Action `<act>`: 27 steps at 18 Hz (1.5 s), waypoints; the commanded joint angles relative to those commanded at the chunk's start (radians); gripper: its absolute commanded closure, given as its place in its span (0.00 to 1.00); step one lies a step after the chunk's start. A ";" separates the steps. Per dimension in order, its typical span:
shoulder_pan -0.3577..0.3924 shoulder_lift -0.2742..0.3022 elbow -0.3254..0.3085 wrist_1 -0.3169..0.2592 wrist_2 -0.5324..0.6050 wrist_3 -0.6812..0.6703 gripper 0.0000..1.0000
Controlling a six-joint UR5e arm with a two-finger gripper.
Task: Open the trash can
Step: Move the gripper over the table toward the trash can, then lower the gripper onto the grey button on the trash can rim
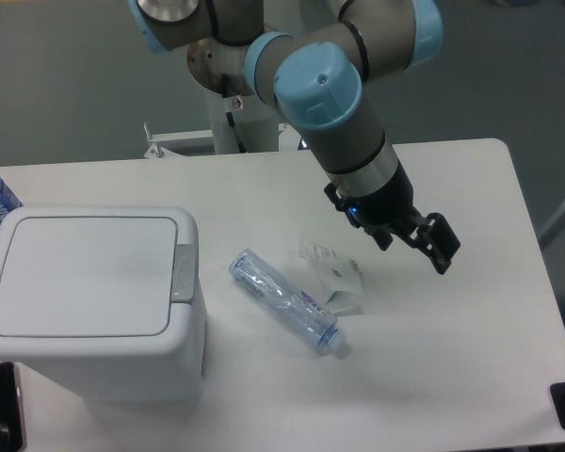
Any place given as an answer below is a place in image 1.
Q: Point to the white metal base bracket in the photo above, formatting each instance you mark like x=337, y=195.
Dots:
x=201, y=142

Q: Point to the crumpled white paper carton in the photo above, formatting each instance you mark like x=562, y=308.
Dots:
x=340, y=283

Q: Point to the white trash can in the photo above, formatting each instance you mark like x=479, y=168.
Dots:
x=164, y=367

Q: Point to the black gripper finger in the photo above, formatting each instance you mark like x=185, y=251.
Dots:
x=381, y=235
x=432, y=235

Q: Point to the white trash can lid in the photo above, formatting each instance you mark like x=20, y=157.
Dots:
x=85, y=277

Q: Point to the crushed clear plastic bottle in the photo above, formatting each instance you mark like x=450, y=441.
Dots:
x=298, y=312

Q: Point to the black device bottom left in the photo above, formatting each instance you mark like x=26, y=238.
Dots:
x=11, y=424

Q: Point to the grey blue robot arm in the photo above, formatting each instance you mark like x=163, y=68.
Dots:
x=315, y=84

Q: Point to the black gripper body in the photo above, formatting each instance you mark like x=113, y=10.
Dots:
x=377, y=197

